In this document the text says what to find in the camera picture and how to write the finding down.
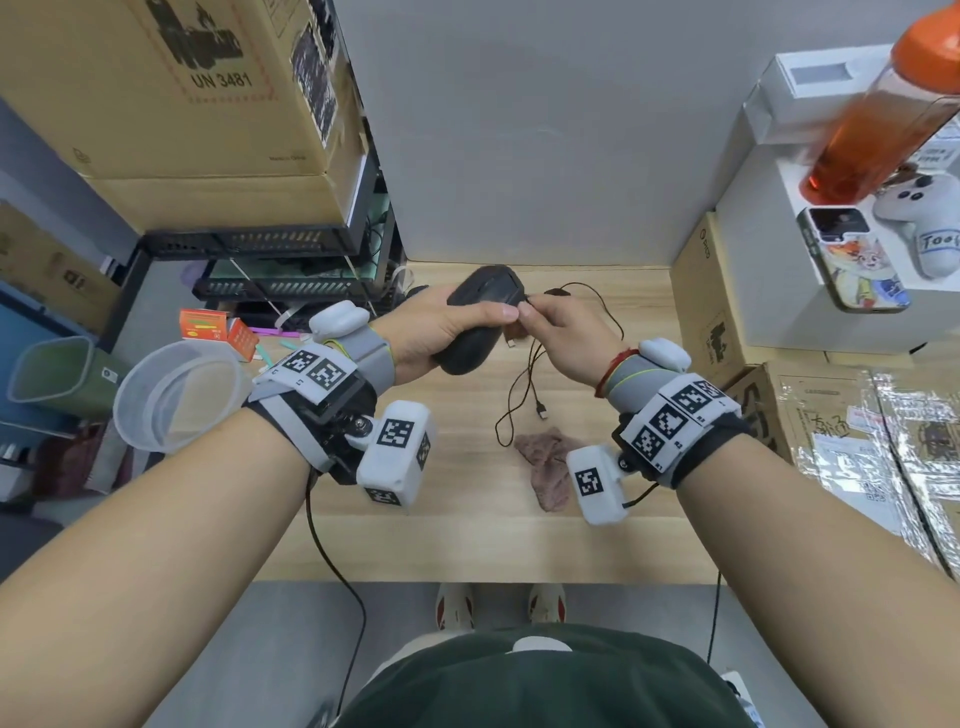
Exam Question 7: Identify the white rounded device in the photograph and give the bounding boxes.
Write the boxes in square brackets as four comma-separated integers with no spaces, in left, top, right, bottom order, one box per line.
[872,168,960,281]

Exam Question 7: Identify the cardboard box with small prints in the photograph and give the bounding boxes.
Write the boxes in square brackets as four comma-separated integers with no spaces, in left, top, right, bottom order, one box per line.
[0,202,122,336]

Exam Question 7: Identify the orange bottle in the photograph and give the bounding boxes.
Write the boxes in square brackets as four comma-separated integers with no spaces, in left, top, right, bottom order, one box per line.
[798,3,960,206]

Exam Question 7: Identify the grey left wrist sleeve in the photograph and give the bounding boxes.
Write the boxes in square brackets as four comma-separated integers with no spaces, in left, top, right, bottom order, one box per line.
[337,322,397,392]

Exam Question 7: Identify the clear plastic basin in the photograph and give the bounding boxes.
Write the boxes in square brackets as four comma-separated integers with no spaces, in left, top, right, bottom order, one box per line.
[113,339,255,456]

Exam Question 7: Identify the phone with colourful case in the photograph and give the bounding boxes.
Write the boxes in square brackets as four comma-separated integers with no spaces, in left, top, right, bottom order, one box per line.
[796,206,913,316]

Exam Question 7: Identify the cardboard box with black logo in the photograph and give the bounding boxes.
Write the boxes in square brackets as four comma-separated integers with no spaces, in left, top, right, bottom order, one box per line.
[723,362,960,577]

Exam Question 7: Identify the orange box with green print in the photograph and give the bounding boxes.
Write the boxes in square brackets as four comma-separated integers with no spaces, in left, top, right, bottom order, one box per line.
[178,308,230,343]

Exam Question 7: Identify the red string bracelet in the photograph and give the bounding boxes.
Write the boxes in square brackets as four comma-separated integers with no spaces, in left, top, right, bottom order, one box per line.
[594,347,641,400]

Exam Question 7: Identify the black left rig cable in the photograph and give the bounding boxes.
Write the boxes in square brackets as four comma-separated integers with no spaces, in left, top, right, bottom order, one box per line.
[305,472,369,714]

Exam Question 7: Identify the grey right wrist sleeve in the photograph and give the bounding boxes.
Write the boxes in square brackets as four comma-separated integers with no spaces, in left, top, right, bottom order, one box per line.
[605,356,667,415]

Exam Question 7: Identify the grey wrist sleeve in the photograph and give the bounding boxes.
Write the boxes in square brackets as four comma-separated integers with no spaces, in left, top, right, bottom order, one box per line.
[605,356,667,415]
[337,322,397,392]

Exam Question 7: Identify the person's left forearm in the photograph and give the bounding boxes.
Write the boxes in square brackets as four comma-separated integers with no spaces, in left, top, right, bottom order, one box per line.
[0,408,313,728]

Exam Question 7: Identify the large white box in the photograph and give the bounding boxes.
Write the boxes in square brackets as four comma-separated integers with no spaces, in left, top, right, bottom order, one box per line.
[716,142,960,356]

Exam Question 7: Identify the dark grey padded seat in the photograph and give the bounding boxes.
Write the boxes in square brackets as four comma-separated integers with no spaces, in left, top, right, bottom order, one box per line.
[0,513,66,583]

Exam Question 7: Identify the person's left shoe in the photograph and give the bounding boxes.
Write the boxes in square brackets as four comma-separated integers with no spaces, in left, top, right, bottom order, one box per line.
[434,583,477,632]

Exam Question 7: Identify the plain cardboard box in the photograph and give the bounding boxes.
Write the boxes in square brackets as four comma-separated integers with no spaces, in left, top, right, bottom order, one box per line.
[89,119,373,235]

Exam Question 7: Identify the person's left hand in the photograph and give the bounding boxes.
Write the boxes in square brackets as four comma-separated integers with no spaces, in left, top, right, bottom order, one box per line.
[372,283,523,385]

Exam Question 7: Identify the large stamped cardboard box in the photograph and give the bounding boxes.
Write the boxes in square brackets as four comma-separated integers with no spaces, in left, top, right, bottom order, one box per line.
[0,0,369,181]

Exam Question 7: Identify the small white boxes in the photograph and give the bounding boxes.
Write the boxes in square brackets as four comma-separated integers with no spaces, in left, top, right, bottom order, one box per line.
[742,46,899,148]

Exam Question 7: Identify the black stacked tray rack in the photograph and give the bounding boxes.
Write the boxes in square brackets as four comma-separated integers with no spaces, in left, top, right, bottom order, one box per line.
[142,153,412,332]

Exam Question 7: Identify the person's dark shirt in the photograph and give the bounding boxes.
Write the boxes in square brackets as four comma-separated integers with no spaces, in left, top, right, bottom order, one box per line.
[333,626,751,728]

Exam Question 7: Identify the black right rig cable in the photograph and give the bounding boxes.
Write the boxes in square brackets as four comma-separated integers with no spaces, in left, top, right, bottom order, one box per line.
[704,569,724,667]

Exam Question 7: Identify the white wrist puck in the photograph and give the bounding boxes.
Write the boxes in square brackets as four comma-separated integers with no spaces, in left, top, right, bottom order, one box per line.
[308,301,372,340]
[638,338,694,375]

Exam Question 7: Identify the blue panel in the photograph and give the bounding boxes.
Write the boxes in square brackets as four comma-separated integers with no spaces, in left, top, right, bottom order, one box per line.
[0,288,92,433]

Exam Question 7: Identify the left wrist camera rig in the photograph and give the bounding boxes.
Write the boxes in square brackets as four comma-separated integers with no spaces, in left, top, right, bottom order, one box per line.
[243,346,439,511]

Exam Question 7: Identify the person's right forearm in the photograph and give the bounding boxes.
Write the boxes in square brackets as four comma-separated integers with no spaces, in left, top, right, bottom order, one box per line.
[678,434,960,728]

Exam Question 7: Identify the white left wrist puck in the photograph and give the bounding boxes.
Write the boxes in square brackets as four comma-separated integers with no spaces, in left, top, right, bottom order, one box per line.
[308,301,372,340]

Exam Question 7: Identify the white power strip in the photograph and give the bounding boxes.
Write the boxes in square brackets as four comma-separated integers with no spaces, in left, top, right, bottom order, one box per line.
[719,671,767,728]

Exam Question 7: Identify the pink fluffy wiping cloth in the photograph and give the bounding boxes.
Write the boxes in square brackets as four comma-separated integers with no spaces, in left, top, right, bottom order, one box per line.
[513,427,587,514]

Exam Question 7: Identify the person's beige trousers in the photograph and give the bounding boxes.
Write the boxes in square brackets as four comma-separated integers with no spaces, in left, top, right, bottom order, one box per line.
[367,633,453,695]

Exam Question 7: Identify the green trash bin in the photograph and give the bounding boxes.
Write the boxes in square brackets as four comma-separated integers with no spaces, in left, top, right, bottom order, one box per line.
[7,335,133,421]

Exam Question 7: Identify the dark red bag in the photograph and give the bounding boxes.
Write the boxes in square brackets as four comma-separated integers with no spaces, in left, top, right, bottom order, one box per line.
[33,423,130,498]

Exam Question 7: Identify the small stamped cardboard box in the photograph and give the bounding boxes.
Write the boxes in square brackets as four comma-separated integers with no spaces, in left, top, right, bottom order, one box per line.
[669,212,760,388]

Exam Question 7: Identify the person's right hand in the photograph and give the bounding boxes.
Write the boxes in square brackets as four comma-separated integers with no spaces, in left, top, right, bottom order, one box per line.
[517,293,635,395]

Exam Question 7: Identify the white right wrist puck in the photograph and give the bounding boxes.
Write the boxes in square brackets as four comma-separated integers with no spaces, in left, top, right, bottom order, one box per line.
[638,338,694,375]

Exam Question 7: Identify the black rig cable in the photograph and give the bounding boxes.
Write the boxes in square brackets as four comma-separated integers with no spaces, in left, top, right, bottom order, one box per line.
[704,569,724,667]
[305,472,369,714]

